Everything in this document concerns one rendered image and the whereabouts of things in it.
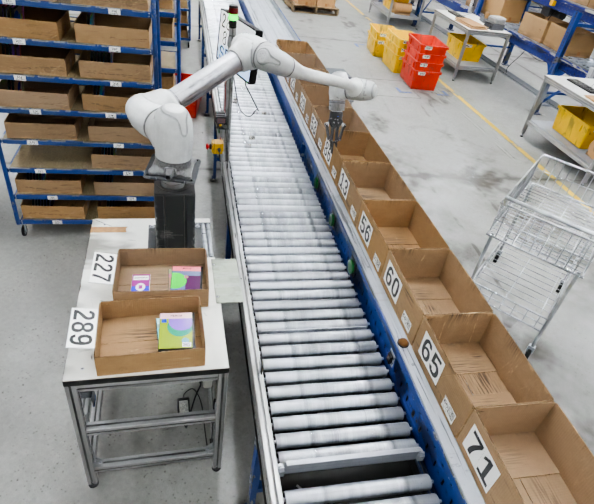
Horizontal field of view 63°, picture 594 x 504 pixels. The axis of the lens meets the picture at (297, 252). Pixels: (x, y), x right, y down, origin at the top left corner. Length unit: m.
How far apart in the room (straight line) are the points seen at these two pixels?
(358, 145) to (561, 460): 2.09
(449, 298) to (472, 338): 0.25
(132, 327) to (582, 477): 1.61
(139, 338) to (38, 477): 0.90
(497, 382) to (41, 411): 2.11
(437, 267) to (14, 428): 2.12
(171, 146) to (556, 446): 1.76
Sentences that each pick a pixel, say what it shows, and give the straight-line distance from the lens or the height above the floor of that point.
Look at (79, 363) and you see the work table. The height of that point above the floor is 0.75.
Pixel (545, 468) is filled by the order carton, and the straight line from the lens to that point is 1.84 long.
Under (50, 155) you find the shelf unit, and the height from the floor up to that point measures 0.54.
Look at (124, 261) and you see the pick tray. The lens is 2.32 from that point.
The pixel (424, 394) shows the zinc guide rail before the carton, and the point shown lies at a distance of 1.82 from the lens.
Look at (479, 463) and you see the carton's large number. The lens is 1.67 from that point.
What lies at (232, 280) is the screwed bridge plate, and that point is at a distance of 2.26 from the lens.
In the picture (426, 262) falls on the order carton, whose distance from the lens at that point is 2.24.
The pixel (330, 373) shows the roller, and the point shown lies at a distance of 1.95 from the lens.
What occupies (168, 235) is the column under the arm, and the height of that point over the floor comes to 0.85.
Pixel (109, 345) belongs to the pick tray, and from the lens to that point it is 2.00.
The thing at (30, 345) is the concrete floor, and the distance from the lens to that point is 3.13.
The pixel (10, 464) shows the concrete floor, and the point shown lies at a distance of 2.71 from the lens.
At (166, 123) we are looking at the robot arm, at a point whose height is 1.39.
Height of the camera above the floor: 2.24
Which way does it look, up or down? 37 degrees down
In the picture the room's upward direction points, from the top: 10 degrees clockwise
